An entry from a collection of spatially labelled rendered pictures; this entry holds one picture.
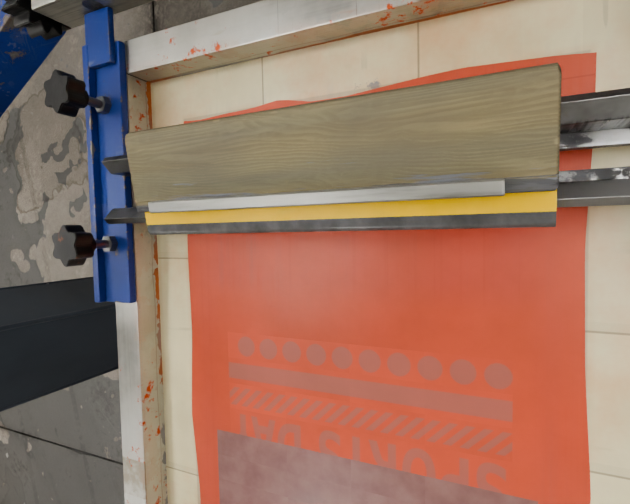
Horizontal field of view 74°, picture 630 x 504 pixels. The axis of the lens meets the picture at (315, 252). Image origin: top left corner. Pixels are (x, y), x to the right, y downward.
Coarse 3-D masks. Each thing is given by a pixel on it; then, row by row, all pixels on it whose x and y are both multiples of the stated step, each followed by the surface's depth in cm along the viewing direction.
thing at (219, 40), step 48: (288, 0) 39; (336, 0) 37; (384, 0) 35; (432, 0) 34; (480, 0) 34; (144, 48) 47; (192, 48) 44; (240, 48) 42; (288, 48) 42; (144, 96) 51; (144, 240) 51; (144, 288) 51; (144, 336) 51; (144, 384) 51; (144, 432) 51; (144, 480) 51
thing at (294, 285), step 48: (192, 240) 50; (240, 240) 47; (288, 240) 45; (336, 240) 42; (192, 288) 50; (240, 288) 47; (288, 288) 45; (336, 288) 42; (192, 336) 51; (288, 336) 45; (336, 336) 43; (192, 384) 51; (240, 480) 49; (288, 480) 46; (336, 480) 44
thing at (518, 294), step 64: (512, 64) 35; (576, 64) 33; (384, 256) 40; (448, 256) 38; (512, 256) 35; (576, 256) 34; (384, 320) 41; (448, 320) 38; (512, 320) 36; (576, 320) 34; (576, 384) 34; (512, 448) 36; (576, 448) 34
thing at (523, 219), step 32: (160, 224) 41; (192, 224) 39; (224, 224) 38; (256, 224) 36; (288, 224) 35; (320, 224) 34; (352, 224) 33; (384, 224) 32; (416, 224) 31; (448, 224) 30; (480, 224) 29; (512, 224) 28; (544, 224) 27
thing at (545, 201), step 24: (528, 192) 27; (552, 192) 27; (168, 216) 40; (192, 216) 39; (216, 216) 38; (240, 216) 37; (264, 216) 36; (288, 216) 35; (312, 216) 34; (336, 216) 33; (360, 216) 32; (384, 216) 31
